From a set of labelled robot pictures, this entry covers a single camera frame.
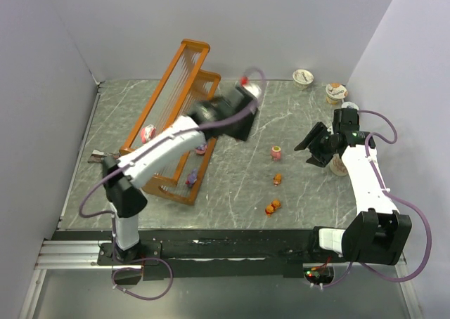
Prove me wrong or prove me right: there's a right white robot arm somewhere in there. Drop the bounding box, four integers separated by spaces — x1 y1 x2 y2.
295 108 412 266

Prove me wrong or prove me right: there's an orange wooden tiered shelf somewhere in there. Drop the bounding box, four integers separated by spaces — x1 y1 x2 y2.
119 39 221 205

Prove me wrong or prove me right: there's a pink egg toy white frill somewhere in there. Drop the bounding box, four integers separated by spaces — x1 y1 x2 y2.
140 124 156 144

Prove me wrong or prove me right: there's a purple cable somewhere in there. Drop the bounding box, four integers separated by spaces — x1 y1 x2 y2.
309 110 433 290
77 66 266 256

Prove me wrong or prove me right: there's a brown chocolate bar wrapper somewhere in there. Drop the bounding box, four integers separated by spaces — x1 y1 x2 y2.
87 149 110 163

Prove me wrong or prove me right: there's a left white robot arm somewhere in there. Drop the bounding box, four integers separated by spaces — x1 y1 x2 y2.
103 84 264 262

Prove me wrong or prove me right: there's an orange yogurt cup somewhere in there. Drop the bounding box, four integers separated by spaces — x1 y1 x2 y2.
326 83 348 105

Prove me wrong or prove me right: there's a pink pot toy green top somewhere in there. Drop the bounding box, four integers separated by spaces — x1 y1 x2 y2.
271 145 282 161

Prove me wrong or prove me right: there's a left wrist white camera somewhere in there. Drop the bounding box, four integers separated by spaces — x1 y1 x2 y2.
239 77 262 100

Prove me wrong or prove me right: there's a white yogurt cup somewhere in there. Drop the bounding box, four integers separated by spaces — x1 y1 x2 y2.
292 69 314 90

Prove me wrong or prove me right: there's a small purple bunny toy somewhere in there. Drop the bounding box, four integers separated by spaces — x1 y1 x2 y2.
185 169 198 188

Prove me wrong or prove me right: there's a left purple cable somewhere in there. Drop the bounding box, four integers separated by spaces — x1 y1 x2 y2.
77 66 266 256

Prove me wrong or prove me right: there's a pink ball purple bunny toy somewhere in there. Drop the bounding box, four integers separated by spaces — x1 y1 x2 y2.
195 144 207 155

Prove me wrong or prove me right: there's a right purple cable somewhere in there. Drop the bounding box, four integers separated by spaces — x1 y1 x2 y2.
309 110 433 290

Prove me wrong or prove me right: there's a beige soap pump bottle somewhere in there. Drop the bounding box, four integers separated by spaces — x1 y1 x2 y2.
329 154 348 176

